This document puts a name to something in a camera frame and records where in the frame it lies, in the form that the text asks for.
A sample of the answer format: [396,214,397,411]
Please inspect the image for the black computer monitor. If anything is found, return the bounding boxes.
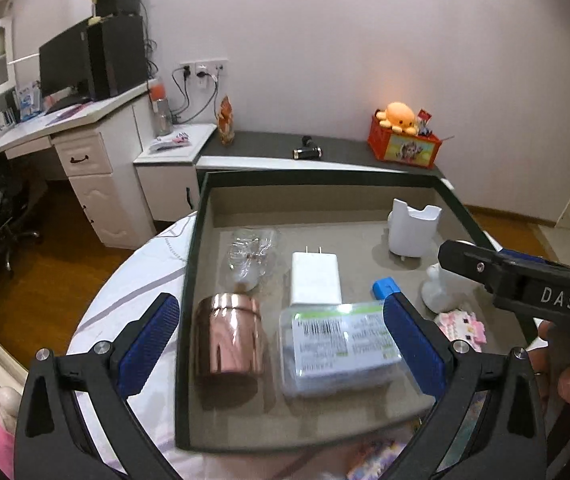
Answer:
[39,22,94,106]

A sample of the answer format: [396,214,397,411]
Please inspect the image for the purple mouse pad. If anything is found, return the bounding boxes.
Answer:
[45,102,90,126]

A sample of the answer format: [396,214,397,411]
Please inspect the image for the white side cabinet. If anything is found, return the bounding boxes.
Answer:
[133,123,218,223]

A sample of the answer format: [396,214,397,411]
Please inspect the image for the red toy crate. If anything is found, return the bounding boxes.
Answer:
[369,114,443,170]

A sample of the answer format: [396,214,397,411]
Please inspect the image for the rose gold metal canister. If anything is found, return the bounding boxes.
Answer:
[194,294,266,377]

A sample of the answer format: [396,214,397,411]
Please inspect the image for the brown-haired block figure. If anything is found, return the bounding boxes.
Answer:
[438,310,487,347]

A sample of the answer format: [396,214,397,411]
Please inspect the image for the clear plastic box with label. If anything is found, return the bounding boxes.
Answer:
[278,301,402,400]

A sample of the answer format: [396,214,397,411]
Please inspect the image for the bottle with orange lid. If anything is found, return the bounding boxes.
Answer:
[150,78,173,136]

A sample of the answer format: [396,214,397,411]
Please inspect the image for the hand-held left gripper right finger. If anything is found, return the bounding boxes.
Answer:
[382,291,548,480]

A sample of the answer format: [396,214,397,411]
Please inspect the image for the white power cable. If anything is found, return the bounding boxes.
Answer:
[195,72,224,124]

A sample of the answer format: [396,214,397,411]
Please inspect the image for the white desk with drawers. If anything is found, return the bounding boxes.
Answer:
[0,80,161,248]

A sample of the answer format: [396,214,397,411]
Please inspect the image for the pink box with black rim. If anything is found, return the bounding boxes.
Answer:
[175,170,541,456]

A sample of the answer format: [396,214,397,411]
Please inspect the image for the white wall socket strip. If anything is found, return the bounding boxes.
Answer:
[180,57,229,76]

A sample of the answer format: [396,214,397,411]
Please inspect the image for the blue plastic piece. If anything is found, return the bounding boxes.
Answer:
[371,279,402,302]

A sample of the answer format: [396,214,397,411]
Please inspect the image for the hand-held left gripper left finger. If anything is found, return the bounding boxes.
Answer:
[14,292,181,480]

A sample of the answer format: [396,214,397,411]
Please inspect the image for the brown figurine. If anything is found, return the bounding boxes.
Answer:
[217,95,236,146]

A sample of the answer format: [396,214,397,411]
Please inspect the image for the white cup-shaped holder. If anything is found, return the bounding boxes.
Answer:
[387,199,441,260]

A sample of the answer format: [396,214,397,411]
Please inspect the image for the orange octopus plush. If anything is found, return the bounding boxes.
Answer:
[376,102,420,135]

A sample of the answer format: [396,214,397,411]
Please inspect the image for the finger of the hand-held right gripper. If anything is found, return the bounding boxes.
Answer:
[438,239,516,307]
[495,247,568,268]

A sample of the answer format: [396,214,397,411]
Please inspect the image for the blue white boxes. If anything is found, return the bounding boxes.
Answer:
[15,82,44,121]

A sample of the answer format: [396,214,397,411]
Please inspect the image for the white plug charger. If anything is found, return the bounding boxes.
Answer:
[290,246,342,307]

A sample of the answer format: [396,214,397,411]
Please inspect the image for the printed papers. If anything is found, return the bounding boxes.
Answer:
[149,132,192,154]

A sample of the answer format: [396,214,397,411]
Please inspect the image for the black power cable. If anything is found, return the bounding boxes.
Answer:
[171,67,192,124]

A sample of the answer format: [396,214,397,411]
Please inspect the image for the clear plastic pouch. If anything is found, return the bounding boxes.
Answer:
[227,227,281,293]

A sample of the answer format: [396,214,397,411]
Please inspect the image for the pastel pink block figure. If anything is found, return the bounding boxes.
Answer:
[347,439,402,480]

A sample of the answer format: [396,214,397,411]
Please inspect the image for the black office chair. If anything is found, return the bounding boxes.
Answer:
[0,155,43,276]

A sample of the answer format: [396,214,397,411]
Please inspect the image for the black computer tower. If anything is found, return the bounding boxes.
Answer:
[86,14,148,102]

